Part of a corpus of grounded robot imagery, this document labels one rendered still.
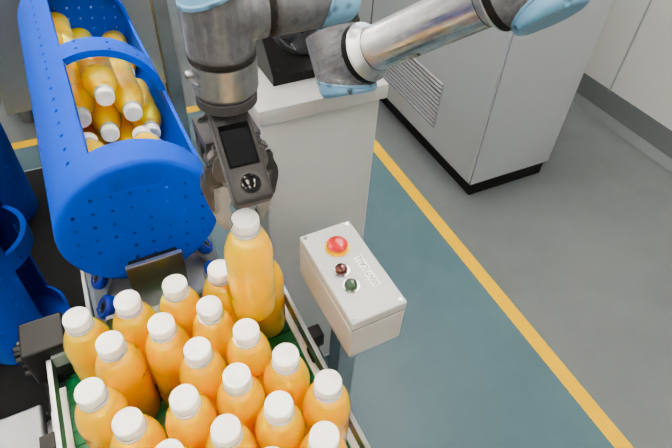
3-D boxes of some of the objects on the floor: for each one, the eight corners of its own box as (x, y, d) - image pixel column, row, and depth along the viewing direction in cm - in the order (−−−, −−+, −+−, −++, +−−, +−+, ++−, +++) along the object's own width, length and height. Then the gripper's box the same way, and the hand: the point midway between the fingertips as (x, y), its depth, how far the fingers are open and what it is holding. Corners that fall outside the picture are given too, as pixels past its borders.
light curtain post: (193, 162, 277) (115, -271, 161) (197, 168, 273) (119, -270, 157) (182, 165, 275) (94, -272, 158) (185, 172, 271) (97, -271, 155)
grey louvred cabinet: (360, 9, 422) (378, -221, 323) (543, 172, 283) (672, -144, 184) (297, 19, 404) (295, -221, 305) (459, 199, 265) (553, -136, 166)
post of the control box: (331, 483, 166) (351, 290, 98) (337, 496, 164) (362, 307, 95) (320, 489, 165) (332, 298, 97) (325, 502, 162) (342, 315, 94)
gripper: (257, 60, 67) (265, 185, 81) (165, 78, 63) (191, 206, 77) (283, 94, 61) (287, 222, 76) (184, 117, 57) (209, 247, 72)
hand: (245, 221), depth 74 cm, fingers closed on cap, 4 cm apart
